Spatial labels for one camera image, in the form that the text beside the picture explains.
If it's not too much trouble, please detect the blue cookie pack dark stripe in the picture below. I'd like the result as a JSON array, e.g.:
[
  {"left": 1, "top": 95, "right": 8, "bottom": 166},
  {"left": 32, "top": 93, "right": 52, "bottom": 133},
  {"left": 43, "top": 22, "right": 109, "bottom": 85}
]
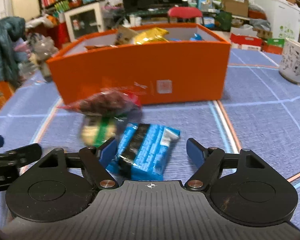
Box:
[{"left": 107, "top": 123, "right": 180, "bottom": 181}]

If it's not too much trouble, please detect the yellow foil snack bag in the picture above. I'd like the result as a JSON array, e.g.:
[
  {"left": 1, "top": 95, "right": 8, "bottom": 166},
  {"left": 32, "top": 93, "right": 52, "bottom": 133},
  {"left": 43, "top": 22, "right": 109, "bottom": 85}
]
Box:
[{"left": 132, "top": 27, "right": 169, "bottom": 45}]

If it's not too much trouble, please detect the blue cookie pack rainbow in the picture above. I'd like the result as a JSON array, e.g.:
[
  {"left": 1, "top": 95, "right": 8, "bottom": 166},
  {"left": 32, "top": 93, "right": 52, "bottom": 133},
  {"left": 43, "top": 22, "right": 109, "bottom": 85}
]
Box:
[{"left": 189, "top": 33, "right": 204, "bottom": 41}]

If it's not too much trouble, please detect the green cracker pack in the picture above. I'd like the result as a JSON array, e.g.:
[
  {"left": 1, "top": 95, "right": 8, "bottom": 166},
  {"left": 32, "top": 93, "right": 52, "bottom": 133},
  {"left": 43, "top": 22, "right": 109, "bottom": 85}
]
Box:
[{"left": 81, "top": 115, "right": 127, "bottom": 147}]

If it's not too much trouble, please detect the teal puffer jacket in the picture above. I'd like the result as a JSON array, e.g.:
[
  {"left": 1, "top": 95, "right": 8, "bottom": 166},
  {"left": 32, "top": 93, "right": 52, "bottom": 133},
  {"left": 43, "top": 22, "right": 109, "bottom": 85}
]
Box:
[{"left": 0, "top": 16, "right": 26, "bottom": 86}]

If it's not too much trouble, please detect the red dates clear bag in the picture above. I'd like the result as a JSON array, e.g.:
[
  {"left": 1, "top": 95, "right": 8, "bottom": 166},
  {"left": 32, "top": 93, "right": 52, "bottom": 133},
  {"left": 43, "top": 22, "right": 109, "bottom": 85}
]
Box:
[{"left": 59, "top": 89, "right": 141, "bottom": 117}]

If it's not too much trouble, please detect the brown orange snack pack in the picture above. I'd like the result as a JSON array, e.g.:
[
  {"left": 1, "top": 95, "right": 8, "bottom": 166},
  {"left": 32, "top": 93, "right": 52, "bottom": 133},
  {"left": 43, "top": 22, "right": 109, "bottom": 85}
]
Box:
[{"left": 85, "top": 45, "right": 117, "bottom": 50}]

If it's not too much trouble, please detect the orange cardboard box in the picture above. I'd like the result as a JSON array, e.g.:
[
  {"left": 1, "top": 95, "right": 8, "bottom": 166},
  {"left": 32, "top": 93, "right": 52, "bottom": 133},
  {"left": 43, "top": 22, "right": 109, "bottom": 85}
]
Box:
[{"left": 47, "top": 23, "right": 231, "bottom": 105}]

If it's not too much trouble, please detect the white patterned mug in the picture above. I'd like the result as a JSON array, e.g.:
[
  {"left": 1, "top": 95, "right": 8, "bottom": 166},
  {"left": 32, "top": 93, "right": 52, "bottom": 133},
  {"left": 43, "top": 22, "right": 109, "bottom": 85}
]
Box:
[{"left": 279, "top": 38, "right": 300, "bottom": 84}]

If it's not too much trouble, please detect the white air conditioner unit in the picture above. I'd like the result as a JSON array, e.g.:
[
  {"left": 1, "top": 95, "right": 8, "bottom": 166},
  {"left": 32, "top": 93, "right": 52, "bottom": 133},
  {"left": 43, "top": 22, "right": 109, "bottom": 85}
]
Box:
[{"left": 11, "top": 0, "right": 42, "bottom": 22}]

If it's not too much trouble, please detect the red white gift box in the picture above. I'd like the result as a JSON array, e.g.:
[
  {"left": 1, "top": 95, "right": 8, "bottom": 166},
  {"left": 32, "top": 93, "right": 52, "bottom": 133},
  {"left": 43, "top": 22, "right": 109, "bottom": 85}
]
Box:
[{"left": 230, "top": 33, "right": 263, "bottom": 51}]

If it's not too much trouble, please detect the orange green gift box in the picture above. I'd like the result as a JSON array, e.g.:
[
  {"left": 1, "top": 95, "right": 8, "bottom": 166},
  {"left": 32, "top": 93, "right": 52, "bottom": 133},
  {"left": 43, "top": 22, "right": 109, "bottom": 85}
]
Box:
[{"left": 261, "top": 38, "right": 285, "bottom": 55}]

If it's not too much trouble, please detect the white glass door cabinet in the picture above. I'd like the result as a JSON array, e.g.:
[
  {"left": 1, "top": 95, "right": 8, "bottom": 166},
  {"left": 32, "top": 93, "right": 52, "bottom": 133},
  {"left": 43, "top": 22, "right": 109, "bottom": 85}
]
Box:
[{"left": 64, "top": 1, "right": 106, "bottom": 42}]

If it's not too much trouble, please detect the beige black snack bar pack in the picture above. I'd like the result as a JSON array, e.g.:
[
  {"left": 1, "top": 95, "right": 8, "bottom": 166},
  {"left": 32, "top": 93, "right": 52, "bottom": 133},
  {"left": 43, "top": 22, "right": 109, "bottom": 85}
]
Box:
[{"left": 114, "top": 25, "right": 138, "bottom": 46}]

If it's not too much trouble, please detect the white chest freezer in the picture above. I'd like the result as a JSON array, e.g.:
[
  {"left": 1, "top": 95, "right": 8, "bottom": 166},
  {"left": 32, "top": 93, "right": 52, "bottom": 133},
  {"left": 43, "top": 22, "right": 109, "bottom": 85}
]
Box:
[{"left": 254, "top": 0, "right": 300, "bottom": 41}]

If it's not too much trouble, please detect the brown cardboard box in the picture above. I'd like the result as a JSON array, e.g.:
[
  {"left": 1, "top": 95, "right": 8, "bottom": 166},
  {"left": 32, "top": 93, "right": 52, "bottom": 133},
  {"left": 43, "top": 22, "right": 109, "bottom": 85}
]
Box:
[{"left": 222, "top": 0, "right": 249, "bottom": 17}]

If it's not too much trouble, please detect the red folding chair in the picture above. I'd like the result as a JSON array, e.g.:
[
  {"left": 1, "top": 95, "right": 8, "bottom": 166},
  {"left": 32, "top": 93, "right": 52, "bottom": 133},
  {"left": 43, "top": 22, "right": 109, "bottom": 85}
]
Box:
[{"left": 167, "top": 7, "right": 203, "bottom": 23}]

